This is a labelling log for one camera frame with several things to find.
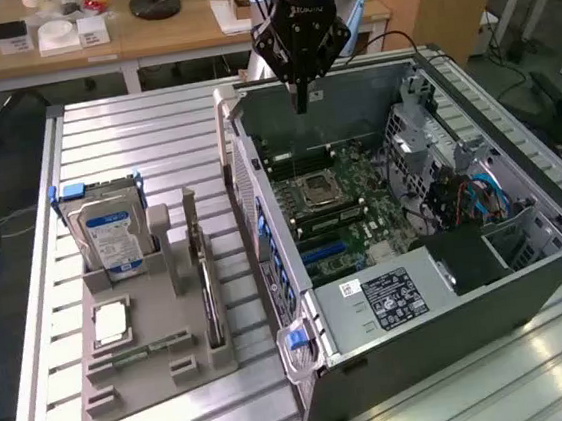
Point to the white tape roll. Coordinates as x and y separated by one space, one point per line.
31 0

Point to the black round lamp base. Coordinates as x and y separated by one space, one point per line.
154 5

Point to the small white labelled box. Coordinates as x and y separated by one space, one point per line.
92 31

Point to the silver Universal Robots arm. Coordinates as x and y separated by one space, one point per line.
258 67

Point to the Nvidia graphics card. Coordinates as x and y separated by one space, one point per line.
211 298

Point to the grey power supply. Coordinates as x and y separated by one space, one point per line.
352 313

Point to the black office chair base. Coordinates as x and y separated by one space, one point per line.
13 105

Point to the grey printed parts rack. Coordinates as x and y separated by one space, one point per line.
173 332

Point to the red small item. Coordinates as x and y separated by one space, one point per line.
94 5

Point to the CPU socket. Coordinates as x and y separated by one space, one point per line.
319 189

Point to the perforated metal disk bay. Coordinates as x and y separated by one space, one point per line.
415 146

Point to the silver CPU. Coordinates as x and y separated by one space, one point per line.
110 321

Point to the white paper stack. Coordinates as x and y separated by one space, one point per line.
231 19

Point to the hard disk in blue caddy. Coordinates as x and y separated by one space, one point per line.
107 234

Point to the open black PC case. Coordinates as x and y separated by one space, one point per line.
427 356

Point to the wooden desk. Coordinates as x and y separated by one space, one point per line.
166 31

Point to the white box with round insert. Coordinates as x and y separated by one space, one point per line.
59 38

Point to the green RAM stick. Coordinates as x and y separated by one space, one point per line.
135 355

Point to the black and white box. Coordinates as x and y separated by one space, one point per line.
11 37

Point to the blue case latch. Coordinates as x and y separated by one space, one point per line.
296 340

